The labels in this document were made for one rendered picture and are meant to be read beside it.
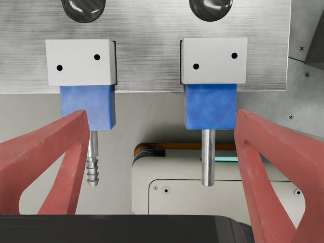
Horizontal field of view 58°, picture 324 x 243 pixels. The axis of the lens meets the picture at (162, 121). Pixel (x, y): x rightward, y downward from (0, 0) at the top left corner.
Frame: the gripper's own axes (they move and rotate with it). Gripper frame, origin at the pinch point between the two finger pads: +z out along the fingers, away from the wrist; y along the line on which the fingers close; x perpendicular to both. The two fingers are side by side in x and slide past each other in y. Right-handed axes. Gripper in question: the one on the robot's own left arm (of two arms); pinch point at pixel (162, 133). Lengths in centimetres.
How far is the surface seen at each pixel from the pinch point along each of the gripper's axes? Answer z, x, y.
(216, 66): 11.5, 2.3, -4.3
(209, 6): 16.6, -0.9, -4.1
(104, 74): 11.3, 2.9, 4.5
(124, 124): 82, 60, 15
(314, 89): 17.9, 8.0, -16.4
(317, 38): 19.2, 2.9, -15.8
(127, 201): 68, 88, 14
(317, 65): 17.4, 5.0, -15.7
